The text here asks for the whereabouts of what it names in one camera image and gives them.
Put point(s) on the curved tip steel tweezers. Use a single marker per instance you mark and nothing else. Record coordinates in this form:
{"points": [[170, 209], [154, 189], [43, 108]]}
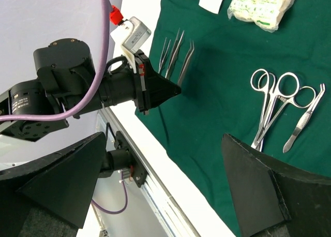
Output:
{"points": [[186, 64]]}

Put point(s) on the steel surgical scissors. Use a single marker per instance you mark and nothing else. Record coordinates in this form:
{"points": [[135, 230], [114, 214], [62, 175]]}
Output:
{"points": [[277, 101]]}

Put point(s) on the long steel tweezers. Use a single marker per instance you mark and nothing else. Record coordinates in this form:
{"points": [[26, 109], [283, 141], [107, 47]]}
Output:
{"points": [[174, 53]]}

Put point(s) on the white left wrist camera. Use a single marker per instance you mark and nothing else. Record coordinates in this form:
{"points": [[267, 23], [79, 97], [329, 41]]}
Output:
{"points": [[130, 34]]}

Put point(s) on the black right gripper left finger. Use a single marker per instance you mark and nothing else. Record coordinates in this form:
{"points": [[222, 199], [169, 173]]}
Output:
{"points": [[50, 196]]}

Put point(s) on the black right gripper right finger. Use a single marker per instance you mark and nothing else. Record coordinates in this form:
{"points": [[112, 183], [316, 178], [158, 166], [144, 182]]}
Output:
{"points": [[272, 198]]}

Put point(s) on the aluminium front frame rail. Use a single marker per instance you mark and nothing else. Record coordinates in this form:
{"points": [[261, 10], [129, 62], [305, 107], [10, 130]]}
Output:
{"points": [[168, 212]]}

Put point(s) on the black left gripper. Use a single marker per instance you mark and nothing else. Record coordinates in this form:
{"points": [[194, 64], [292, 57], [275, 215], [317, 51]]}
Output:
{"points": [[147, 90]]}

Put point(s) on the green white gauze bag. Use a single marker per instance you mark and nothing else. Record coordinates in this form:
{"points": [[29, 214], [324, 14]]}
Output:
{"points": [[266, 14]]}

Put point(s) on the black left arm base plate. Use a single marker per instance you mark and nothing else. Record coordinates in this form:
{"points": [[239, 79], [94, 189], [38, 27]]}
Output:
{"points": [[123, 157]]}

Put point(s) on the dark green surgical cloth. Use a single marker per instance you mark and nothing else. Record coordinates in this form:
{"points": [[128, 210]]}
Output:
{"points": [[217, 97]]}

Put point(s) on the thin steel forceps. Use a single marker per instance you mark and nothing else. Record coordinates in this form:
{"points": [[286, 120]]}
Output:
{"points": [[164, 52]]}

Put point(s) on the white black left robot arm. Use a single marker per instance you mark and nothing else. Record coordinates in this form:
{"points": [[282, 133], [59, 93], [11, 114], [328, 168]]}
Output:
{"points": [[65, 72]]}

